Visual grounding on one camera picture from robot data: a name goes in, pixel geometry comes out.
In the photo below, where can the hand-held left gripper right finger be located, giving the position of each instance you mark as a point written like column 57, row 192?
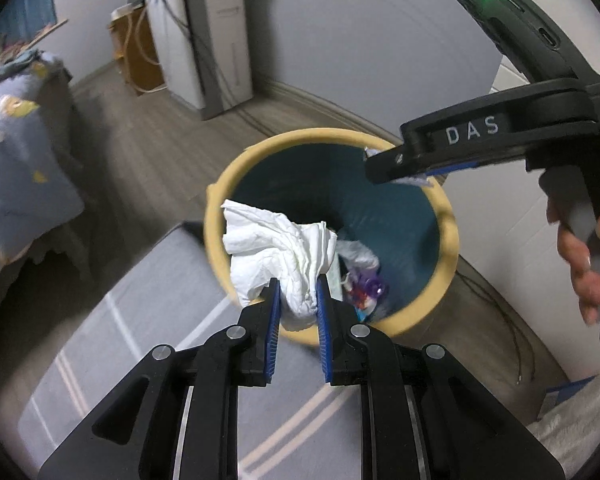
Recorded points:
column 324, row 330

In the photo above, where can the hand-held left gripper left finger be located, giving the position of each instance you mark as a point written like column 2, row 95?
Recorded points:
column 272, row 330

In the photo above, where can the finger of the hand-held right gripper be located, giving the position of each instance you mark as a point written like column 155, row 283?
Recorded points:
column 530, row 115

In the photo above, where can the twisted white tissue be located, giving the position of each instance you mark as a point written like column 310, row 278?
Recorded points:
column 360, row 256

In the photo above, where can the large white tissue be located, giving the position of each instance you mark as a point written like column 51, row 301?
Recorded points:
column 275, row 245

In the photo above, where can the yellow rimmed teal trash bin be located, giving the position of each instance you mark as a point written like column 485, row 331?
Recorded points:
column 305, row 180

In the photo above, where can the person's right hand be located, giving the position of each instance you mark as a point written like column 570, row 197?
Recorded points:
column 580, row 275

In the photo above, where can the white cabinet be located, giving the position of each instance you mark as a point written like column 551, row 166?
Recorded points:
column 510, row 72

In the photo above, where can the grey checked mat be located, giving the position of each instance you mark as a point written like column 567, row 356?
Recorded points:
column 105, row 360

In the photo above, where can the white fluffy rug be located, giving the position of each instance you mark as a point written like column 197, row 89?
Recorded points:
column 575, row 435

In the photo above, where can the white air purifier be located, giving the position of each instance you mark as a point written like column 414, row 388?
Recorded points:
column 220, row 35

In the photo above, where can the bed with blue quilt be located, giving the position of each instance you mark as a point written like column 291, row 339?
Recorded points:
column 20, row 160

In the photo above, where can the brown cardboard box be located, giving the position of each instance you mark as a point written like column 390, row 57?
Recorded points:
column 130, row 50

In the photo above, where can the wooden window sill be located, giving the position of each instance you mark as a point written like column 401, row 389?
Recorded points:
column 55, row 27

